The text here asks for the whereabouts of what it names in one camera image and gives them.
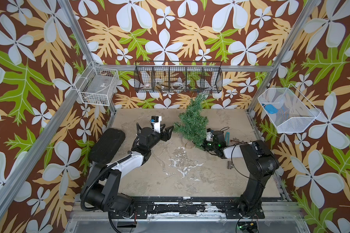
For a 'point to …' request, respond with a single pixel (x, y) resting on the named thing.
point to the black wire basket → (176, 76)
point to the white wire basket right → (295, 112)
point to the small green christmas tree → (191, 125)
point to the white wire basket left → (97, 84)
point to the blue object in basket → (271, 108)
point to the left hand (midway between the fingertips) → (169, 123)
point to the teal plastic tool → (228, 137)
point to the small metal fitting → (230, 165)
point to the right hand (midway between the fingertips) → (193, 142)
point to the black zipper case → (106, 145)
